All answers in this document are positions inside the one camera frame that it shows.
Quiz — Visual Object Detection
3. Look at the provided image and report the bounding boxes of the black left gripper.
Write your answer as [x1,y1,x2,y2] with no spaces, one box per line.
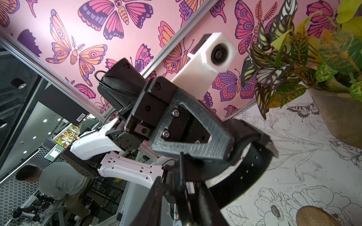
[125,77,235,162]

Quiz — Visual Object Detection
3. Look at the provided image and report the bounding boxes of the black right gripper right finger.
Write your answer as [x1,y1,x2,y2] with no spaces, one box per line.
[195,182,228,226]

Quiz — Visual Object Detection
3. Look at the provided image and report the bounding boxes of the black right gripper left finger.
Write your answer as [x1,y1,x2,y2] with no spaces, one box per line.
[130,177,163,226]

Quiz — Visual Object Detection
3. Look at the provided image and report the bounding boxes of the thin black watch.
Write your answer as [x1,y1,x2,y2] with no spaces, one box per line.
[180,118,279,210]

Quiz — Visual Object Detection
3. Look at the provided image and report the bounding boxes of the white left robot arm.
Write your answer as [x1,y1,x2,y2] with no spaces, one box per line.
[69,56,234,188]

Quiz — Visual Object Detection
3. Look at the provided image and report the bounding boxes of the wooden watch stand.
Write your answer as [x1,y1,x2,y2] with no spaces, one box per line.
[296,206,341,226]

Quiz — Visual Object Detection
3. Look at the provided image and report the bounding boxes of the person in grey shirt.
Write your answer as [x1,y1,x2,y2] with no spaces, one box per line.
[15,162,91,221]

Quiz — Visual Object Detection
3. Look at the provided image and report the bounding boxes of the potted plant yellow leaves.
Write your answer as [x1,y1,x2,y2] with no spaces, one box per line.
[241,1,362,148]

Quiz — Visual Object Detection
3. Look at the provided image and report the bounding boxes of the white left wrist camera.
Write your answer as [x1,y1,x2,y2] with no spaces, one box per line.
[171,33,237,100]

